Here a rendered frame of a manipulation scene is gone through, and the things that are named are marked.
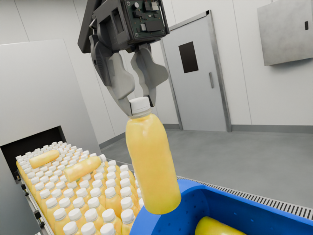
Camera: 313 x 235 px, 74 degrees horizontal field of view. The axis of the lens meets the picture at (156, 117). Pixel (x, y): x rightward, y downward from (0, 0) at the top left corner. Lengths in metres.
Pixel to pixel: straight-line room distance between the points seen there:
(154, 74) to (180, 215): 0.37
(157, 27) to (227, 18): 3.65
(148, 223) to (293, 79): 3.40
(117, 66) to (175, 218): 0.40
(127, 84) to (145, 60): 0.07
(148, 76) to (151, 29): 0.09
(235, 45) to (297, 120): 1.51
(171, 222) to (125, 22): 0.45
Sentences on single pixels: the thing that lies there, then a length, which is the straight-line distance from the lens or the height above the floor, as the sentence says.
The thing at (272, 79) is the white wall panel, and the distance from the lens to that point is 3.75.
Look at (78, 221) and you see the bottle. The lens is 0.84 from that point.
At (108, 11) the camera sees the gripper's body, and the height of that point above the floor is 1.57.
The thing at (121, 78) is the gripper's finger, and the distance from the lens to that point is 0.30.
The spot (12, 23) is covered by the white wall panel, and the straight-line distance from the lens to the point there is 4.88.
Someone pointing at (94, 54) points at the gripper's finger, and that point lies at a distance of 0.31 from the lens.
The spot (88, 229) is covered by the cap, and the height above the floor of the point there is 1.10.
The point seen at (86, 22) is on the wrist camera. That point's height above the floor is 1.59.
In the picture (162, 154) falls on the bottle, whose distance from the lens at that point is 0.34.
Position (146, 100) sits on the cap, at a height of 1.45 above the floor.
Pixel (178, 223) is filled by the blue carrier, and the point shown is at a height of 1.12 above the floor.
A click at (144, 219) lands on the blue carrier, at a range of 0.47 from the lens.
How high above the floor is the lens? 1.49
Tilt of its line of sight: 13 degrees down
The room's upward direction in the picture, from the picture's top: 15 degrees counter-clockwise
